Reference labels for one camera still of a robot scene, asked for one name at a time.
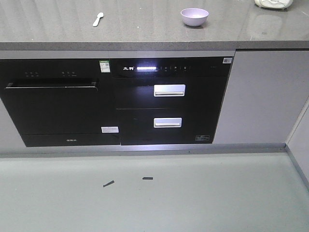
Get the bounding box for purple plastic bowl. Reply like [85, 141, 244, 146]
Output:
[181, 8, 209, 27]

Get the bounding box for pale green plastic spoon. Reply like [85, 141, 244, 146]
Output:
[92, 12, 104, 27]

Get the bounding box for black built-in sterilizer cabinet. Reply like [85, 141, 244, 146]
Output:
[110, 57, 233, 145]

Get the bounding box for black built-in dishwasher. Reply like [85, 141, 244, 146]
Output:
[0, 58, 120, 147]

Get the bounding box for grey side cabinet door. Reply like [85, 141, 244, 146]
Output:
[286, 99, 309, 179]

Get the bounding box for white blender appliance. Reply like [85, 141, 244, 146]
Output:
[254, 0, 293, 10]

